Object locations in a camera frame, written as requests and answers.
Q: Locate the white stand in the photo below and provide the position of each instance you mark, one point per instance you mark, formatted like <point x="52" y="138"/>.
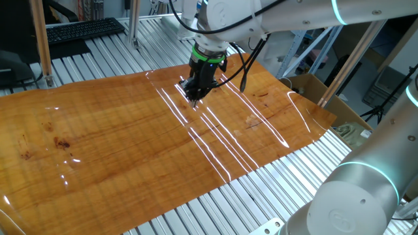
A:
<point x="187" y="9"/>

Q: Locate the black monitor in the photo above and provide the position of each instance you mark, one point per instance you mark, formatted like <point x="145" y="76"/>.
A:
<point x="14" y="29"/>

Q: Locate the white mounting plate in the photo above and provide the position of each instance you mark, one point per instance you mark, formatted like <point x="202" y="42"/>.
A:
<point x="267" y="226"/>

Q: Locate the blue-grey metal shelf frame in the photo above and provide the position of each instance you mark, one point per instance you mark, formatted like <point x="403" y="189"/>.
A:
<point x="295" y="49"/>

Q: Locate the black tripod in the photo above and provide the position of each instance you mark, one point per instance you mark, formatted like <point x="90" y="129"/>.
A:
<point x="379" y="109"/>

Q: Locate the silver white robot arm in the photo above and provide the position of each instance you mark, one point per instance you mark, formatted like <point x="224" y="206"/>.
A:
<point x="359" y="196"/>

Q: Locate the aluminium frame post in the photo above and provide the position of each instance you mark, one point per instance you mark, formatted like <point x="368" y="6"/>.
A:
<point x="133" y="23"/>

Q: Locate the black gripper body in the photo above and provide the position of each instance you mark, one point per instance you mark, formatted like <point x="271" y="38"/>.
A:
<point x="203" y="73"/>

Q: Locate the white metal base plate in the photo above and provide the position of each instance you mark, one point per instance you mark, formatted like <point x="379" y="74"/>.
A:
<point x="176" y="27"/>

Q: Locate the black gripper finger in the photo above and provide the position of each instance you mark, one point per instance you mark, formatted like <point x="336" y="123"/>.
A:
<point x="191" y="96"/>
<point x="199" y="95"/>

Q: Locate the black computer keyboard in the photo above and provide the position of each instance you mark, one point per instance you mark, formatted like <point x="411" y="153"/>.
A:
<point x="83" y="30"/>

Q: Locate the glossy wood-grain mat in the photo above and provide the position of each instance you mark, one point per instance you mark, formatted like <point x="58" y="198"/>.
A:
<point x="114" y="147"/>

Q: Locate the olive green cloth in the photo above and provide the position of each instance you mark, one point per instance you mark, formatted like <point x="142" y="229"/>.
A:
<point x="351" y="133"/>

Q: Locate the brown cardboard box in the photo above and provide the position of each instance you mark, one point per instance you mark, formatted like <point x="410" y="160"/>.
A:
<point x="321" y="93"/>

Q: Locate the black desk pad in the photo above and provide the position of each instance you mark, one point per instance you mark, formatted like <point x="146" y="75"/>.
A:
<point x="70" y="50"/>

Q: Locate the slanted wood-coloured frame beam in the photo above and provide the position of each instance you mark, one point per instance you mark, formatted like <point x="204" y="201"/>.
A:
<point x="351" y="62"/>

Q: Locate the wood-coloured frame post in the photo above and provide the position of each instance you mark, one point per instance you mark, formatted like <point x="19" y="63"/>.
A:
<point x="41" y="39"/>

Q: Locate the grey plastic crate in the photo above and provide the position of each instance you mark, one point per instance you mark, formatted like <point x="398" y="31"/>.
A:
<point x="385" y="86"/>

